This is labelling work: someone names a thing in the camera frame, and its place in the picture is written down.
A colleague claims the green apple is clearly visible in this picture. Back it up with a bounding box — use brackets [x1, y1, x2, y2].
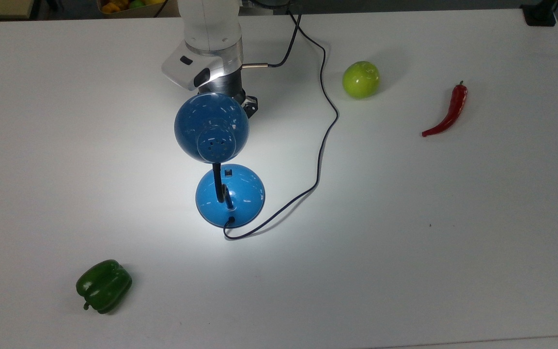
[342, 61, 381, 99]

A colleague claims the cardboard box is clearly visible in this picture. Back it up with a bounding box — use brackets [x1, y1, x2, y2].
[96, 0, 181, 19]

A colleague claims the black table clamp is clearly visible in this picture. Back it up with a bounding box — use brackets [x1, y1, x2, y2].
[521, 0, 558, 27]

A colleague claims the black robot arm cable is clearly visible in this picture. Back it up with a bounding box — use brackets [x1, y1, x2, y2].
[242, 11, 304, 69]

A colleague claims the black lamp power cable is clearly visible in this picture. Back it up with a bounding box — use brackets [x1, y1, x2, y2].
[223, 11, 340, 241]

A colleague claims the red chili pepper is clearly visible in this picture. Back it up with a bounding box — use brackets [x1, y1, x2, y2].
[422, 81, 468, 138]

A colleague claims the blue desk lamp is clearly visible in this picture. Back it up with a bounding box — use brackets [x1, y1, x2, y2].
[174, 92, 266, 228]

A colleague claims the green bell pepper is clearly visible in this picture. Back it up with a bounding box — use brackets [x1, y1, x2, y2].
[76, 259, 133, 314]

